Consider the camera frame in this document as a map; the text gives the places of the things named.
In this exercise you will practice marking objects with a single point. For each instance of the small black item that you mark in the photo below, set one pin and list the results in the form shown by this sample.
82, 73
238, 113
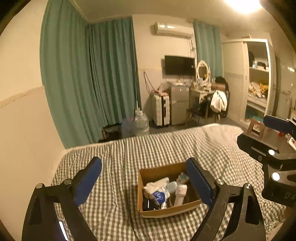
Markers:
149, 205

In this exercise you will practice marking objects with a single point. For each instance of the white oval vanity mirror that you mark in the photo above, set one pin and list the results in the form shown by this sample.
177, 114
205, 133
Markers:
203, 73

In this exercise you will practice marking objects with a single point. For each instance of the wooden stool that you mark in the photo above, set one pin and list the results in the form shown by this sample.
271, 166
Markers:
255, 126

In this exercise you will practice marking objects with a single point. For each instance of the dark floor bag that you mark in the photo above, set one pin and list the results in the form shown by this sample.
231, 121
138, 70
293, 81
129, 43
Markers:
111, 134

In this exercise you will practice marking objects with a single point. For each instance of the ceiling lamp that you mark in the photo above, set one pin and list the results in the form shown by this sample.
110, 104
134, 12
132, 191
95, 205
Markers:
245, 4

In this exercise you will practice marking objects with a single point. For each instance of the green checked blanket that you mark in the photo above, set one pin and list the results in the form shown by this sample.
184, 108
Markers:
115, 162

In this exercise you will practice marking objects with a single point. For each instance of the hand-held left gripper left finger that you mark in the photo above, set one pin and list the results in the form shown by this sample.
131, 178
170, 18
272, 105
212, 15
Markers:
89, 183

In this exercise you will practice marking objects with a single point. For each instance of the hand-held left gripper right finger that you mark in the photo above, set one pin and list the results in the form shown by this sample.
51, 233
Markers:
198, 183

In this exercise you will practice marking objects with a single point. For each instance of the blue tissue packet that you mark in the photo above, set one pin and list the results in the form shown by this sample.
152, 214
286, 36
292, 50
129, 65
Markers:
159, 196

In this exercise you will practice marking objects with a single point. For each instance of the dressing desk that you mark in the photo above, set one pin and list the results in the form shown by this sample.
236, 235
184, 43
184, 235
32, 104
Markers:
196, 95

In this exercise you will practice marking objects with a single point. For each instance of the small grey fridge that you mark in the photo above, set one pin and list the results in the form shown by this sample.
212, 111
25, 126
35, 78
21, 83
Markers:
178, 106

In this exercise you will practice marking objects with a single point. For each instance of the white louvred wardrobe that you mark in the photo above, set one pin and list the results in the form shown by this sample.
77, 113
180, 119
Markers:
233, 76

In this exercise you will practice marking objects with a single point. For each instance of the white suitcase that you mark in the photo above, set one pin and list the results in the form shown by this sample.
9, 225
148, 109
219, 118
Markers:
160, 111

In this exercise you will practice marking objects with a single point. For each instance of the pile of clothes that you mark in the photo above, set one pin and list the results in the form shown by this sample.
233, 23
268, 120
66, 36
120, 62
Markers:
257, 88

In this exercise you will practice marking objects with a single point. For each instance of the white towel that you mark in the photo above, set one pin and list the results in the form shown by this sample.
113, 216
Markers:
218, 102

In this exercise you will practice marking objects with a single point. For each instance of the brown cardboard box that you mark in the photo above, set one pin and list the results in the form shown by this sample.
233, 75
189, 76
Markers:
168, 209

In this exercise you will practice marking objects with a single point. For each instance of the clear water jug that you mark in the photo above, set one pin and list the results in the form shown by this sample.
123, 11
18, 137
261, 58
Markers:
141, 124
128, 127

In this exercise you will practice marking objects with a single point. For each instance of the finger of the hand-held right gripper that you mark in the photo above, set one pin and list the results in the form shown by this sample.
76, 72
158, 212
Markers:
254, 146
277, 124

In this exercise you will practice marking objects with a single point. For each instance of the black bag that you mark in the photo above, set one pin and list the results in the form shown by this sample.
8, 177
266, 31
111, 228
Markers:
220, 81

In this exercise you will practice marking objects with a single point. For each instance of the white tissue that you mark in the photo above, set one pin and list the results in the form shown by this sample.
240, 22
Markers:
156, 184

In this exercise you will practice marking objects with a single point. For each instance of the dark chair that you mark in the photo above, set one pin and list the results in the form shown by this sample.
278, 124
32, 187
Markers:
198, 111

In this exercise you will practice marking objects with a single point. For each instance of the plastic bag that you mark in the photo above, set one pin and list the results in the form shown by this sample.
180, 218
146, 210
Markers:
164, 85

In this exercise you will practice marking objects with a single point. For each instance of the black wall television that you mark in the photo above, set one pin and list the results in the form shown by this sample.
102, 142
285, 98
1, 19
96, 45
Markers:
179, 64

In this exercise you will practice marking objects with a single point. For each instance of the narrow green curtain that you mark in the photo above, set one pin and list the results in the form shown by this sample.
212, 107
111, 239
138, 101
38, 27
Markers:
207, 46

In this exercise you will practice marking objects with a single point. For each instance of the white air conditioner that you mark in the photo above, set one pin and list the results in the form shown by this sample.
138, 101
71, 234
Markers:
173, 29

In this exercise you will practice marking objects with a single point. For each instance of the wide green curtain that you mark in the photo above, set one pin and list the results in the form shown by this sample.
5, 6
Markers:
87, 76

